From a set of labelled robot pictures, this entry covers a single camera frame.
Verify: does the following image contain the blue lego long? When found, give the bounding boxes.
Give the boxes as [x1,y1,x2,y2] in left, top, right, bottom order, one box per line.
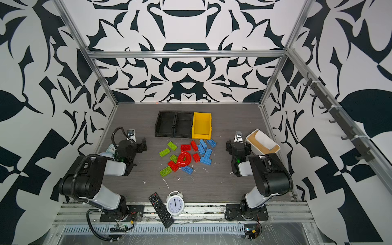
[197,144,205,155]

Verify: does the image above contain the red arch lego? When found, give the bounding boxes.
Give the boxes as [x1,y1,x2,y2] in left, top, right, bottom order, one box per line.
[176,152,192,167]

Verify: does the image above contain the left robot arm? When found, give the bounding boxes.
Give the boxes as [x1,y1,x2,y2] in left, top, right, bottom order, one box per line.
[58,127,147,218]

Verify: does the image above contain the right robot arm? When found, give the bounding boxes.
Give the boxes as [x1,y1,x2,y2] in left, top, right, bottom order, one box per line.
[226,140,294,211]

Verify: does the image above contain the small green alarm clock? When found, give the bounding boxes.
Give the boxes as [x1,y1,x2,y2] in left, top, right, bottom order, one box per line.
[106,144,116,156]

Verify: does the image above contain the white tissue box wooden lid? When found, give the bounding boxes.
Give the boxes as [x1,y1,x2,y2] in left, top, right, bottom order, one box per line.
[246,129,280,155]

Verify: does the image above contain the green lego upper left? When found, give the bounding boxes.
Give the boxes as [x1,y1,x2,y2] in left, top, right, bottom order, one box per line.
[159,148,170,157]

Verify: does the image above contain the green lego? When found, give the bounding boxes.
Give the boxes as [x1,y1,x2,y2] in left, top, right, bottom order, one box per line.
[167,141,178,151]
[159,166,172,178]
[170,155,178,163]
[159,148,170,157]

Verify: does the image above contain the green lego bottom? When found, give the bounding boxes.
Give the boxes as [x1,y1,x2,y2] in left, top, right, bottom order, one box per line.
[159,166,172,178]

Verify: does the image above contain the black bin left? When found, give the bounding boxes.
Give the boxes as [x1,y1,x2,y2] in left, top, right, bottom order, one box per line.
[155,111,176,137]

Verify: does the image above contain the black bin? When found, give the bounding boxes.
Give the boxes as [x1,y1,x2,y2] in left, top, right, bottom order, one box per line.
[155,111,176,137]
[174,112,194,138]

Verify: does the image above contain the red lego upright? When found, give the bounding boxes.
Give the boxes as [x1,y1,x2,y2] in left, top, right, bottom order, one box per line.
[190,140,198,152]

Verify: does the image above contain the green lego top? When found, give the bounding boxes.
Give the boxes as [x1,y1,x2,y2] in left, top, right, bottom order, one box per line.
[167,141,178,151]

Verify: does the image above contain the yellow bin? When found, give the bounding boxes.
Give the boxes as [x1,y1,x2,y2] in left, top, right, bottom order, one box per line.
[192,112,212,140]

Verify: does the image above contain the green lego centre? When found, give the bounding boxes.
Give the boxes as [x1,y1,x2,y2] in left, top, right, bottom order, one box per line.
[170,155,178,163]

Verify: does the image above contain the red lego lower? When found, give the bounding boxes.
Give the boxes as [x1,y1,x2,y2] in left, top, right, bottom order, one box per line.
[168,161,180,172]

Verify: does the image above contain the red lego flat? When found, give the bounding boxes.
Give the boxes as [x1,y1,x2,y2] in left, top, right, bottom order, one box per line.
[180,145,192,151]

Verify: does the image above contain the black bin middle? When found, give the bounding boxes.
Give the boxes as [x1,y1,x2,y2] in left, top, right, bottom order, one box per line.
[174,112,194,138]

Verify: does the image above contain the white twin-bell alarm clock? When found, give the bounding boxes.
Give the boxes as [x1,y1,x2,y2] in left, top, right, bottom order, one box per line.
[166,191,185,216]

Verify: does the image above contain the black remote control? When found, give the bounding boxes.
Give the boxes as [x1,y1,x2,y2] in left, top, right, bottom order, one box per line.
[149,193,174,229]

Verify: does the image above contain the small circuit board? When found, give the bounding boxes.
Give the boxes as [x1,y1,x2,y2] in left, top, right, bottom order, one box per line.
[245,227,262,240]

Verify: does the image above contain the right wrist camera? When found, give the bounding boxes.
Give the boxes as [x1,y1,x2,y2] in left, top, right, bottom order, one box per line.
[234,131,244,143]

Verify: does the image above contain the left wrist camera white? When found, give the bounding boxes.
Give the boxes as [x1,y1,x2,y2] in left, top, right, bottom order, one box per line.
[126,129,136,142]

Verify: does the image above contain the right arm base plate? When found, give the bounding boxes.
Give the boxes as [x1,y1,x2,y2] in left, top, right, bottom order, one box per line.
[225,204,269,221]

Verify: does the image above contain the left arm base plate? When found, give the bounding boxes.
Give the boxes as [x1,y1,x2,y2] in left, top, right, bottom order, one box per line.
[100,205,145,222]

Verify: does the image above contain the white cable duct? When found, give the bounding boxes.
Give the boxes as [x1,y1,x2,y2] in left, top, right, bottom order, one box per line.
[63,223,245,235]

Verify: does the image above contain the black hook rail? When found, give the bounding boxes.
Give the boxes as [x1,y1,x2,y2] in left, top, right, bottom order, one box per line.
[304,78,376,162]

